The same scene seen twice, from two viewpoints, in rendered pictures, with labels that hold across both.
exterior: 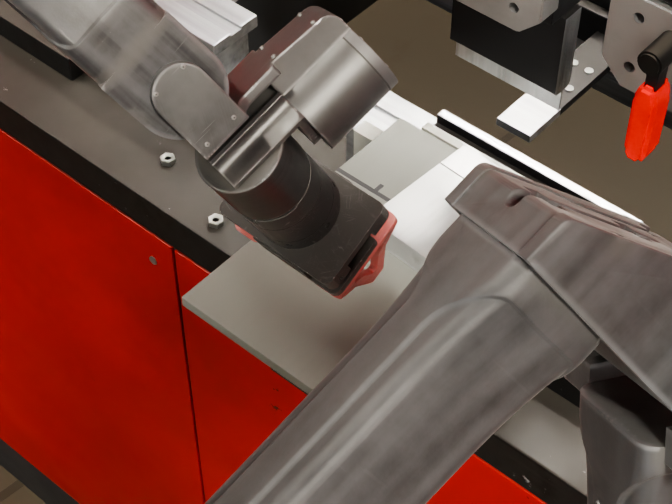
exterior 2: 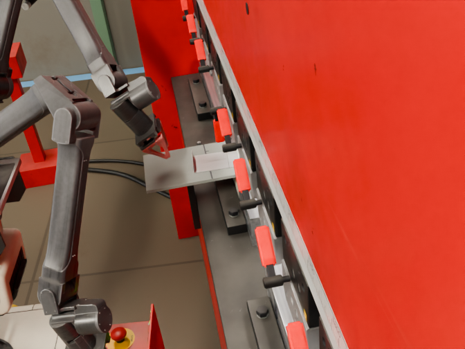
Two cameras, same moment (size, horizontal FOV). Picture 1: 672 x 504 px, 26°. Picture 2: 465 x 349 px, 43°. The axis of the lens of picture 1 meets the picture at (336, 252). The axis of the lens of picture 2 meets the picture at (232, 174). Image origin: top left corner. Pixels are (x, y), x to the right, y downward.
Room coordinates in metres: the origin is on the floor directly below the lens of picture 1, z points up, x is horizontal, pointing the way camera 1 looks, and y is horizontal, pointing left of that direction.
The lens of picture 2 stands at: (-0.18, -1.06, 1.92)
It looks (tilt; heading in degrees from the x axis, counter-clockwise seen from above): 35 degrees down; 43
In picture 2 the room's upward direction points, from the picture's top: 7 degrees counter-clockwise
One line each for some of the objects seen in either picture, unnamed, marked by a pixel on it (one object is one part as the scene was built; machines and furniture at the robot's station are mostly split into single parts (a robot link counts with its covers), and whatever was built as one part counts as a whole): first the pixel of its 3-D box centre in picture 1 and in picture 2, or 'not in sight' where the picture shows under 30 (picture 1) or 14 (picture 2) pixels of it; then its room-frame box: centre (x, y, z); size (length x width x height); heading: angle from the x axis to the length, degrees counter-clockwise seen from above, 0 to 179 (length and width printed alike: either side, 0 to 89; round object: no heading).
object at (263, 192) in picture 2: not in sight; (287, 206); (0.48, -0.57, 1.26); 0.15 x 0.09 x 0.17; 49
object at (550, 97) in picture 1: (512, 35); not in sight; (0.86, -0.13, 1.13); 0.10 x 0.02 x 0.10; 49
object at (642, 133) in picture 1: (655, 95); (220, 124); (0.71, -0.21, 1.20); 0.04 x 0.02 x 0.10; 139
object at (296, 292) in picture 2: not in sight; (320, 284); (0.35, -0.72, 1.26); 0.15 x 0.09 x 0.17; 49
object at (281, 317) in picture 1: (383, 260); (190, 165); (0.75, -0.04, 1.00); 0.26 x 0.18 x 0.01; 139
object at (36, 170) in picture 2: not in sight; (25, 115); (1.20, 1.75, 0.42); 0.25 x 0.20 x 0.83; 139
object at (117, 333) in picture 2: not in sight; (119, 336); (0.30, -0.16, 0.79); 0.04 x 0.04 x 0.04
